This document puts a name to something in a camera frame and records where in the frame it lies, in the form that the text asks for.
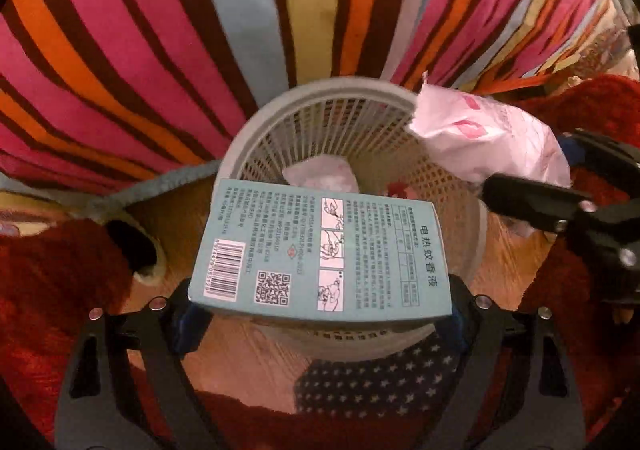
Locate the red rug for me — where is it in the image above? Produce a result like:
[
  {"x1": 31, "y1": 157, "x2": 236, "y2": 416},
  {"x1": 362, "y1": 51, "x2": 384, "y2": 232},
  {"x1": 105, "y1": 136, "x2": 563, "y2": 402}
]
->
[{"x1": 0, "y1": 75, "x2": 640, "y2": 450}]

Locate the white pink print wrapper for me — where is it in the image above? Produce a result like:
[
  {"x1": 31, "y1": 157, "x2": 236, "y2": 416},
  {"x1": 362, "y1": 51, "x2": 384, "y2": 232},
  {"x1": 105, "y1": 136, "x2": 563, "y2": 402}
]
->
[{"x1": 405, "y1": 71, "x2": 572, "y2": 188}]

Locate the teal cardboard box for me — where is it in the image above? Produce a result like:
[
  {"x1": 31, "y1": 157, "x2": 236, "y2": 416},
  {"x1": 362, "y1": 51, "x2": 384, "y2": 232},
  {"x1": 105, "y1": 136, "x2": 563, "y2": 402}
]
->
[{"x1": 187, "y1": 178, "x2": 453, "y2": 323}]

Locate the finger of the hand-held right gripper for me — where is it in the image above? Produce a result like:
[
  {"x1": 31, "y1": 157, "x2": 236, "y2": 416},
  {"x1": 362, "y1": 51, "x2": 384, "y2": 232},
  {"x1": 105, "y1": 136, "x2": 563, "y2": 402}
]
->
[
  {"x1": 482, "y1": 173, "x2": 640, "y2": 278},
  {"x1": 557, "y1": 130, "x2": 640, "y2": 168}
]

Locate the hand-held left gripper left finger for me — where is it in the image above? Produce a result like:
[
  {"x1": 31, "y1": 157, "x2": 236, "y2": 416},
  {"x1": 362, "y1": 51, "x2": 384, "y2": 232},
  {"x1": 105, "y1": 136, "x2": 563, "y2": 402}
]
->
[{"x1": 52, "y1": 295, "x2": 221, "y2": 450}]

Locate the dark star print cloth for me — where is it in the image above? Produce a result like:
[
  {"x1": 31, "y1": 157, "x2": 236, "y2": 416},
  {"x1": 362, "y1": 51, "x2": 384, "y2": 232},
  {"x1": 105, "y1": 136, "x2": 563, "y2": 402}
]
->
[{"x1": 295, "y1": 340, "x2": 463, "y2": 418}]

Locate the small red scrap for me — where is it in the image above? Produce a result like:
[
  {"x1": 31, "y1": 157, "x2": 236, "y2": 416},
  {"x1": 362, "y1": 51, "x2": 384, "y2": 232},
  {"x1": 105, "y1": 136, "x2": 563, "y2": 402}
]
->
[{"x1": 387, "y1": 180, "x2": 426, "y2": 203}]

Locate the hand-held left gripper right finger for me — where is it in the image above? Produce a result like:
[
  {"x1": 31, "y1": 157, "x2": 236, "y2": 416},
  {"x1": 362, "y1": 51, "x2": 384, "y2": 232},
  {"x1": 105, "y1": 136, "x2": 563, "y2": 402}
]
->
[{"x1": 435, "y1": 275, "x2": 588, "y2": 450}]

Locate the pale pink crumpled wrapper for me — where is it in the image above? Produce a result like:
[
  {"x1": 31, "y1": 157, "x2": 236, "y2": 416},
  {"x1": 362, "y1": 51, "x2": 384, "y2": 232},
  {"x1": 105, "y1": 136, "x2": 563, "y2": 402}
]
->
[{"x1": 282, "y1": 155, "x2": 361, "y2": 193}]

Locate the striped colourful blanket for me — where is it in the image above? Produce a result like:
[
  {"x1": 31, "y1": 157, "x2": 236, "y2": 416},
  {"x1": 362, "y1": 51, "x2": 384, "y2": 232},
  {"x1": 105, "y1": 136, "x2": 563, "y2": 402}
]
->
[{"x1": 0, "y1": 0, "x2": 631, "y2": 196}]

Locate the grey plastic mesh basket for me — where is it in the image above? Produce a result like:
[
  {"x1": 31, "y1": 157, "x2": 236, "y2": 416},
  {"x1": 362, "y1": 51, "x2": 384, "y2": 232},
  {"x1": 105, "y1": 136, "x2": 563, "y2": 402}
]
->
[{"x1": 217, "y1": 77, "x2": 488, "y2": 366}]

